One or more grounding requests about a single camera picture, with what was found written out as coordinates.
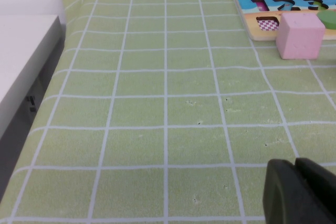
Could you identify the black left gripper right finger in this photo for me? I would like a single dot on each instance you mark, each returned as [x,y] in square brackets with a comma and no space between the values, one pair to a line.
[320,182]

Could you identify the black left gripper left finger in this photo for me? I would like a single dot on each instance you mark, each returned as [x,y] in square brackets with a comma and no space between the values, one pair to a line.
[283,195]

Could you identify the green circle piece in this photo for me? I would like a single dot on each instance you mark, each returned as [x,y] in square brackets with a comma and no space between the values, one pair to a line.
[328,19]

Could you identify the white side table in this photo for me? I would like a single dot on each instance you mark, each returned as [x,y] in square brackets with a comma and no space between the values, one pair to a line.
[18,51]

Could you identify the green checkered tablecloth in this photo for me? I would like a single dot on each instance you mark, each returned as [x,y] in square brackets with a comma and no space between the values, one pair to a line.
[162,103]

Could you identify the pink cube block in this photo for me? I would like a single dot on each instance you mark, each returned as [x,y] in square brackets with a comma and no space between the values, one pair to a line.
[299,37]

